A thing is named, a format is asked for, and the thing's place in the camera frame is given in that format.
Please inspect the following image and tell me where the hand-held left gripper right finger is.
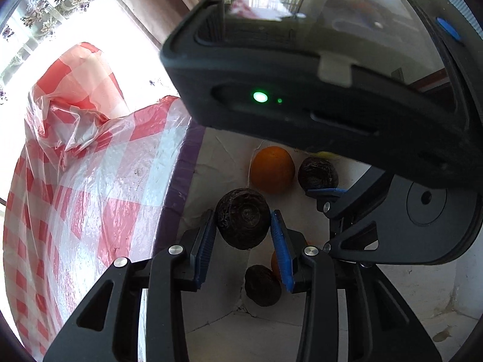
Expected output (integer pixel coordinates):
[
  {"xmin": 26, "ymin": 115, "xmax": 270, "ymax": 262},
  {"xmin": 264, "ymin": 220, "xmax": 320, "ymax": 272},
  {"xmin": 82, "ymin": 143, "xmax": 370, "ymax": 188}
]
[{"xmin": 270, "ymin": 209, "xmax": 442, "ymax": 362}]

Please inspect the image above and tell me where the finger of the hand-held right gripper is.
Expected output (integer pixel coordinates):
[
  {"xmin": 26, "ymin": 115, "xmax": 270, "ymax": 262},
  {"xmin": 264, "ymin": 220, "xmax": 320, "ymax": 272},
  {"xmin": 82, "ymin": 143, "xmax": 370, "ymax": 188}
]
[
  {"xmin": 322, "ymin": 219, "xmax": 380, "ymax": 261},
  {"xmin": 305, "ymin": 170, "xmax": 395, "ymax": 219}
]

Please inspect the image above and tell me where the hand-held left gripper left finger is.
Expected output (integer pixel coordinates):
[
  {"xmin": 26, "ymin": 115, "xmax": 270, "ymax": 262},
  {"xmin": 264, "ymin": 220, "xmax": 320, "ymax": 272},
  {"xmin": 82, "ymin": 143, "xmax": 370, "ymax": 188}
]
[{"xmin": 43, "ymin": 209, "xmax": 217, "ymax": 362}]

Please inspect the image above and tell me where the small orange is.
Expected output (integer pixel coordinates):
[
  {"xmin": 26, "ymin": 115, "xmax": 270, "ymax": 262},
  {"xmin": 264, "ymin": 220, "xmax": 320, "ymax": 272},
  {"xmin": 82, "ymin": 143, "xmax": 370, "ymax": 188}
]
[{"xmin": 270, "ymin": 249, "xmax": 283, "ymax": 281}]

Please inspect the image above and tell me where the wrinkled dark passion fruit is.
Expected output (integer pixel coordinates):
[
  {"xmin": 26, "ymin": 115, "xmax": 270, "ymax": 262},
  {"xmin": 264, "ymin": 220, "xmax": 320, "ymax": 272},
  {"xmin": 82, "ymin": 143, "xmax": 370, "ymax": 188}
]
[{"xmin": 297, "ymin": 156, "xmax": 339, "ymax": 191}]

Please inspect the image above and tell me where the small dark passion fruit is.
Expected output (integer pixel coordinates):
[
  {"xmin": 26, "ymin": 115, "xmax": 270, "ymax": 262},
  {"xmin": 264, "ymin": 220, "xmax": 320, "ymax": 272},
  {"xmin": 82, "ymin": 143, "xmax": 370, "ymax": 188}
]
[{"xmin": 244, "ymin": 265, "xmax": 283, "ymax": 307}]

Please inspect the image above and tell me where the round dark passion fruit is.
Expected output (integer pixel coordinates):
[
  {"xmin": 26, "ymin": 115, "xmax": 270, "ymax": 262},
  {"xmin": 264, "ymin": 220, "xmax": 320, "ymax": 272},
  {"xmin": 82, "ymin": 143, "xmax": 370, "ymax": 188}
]
[{"xmin": 215, "ymin": 188, "xmax": 271, "ymax": 250}]

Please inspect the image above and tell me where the large orange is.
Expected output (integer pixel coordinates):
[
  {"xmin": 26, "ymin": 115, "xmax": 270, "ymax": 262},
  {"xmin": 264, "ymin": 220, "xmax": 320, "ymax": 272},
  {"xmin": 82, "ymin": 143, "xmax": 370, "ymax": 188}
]
[{"xmin": 250, "ymin": 146, "xmax": 296, "ymax": 194}]

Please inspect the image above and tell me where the purple rimmed cardboard box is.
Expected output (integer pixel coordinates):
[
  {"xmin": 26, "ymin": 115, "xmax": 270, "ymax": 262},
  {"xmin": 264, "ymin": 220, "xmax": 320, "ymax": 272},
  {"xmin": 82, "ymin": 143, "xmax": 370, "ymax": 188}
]
[{"xmin": 149, "ymin": 126, "xmax": 470, "ymax": 362}]

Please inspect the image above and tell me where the red checkered plastic tablecloth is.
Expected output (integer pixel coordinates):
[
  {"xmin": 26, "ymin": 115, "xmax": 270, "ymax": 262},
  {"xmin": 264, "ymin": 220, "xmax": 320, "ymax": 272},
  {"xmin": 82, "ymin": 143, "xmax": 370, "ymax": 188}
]
[{"xmin": 2, "ymin": 41, "xmax": 206, "ymax": 362}]

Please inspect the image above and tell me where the pinkish brown curtain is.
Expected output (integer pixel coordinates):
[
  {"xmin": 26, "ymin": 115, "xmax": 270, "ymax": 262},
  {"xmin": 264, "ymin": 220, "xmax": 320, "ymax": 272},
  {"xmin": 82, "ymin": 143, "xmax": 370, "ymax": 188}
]
[{"xmin": 94, "ymin": 0, "xmax": 242, "ymax": 46}]

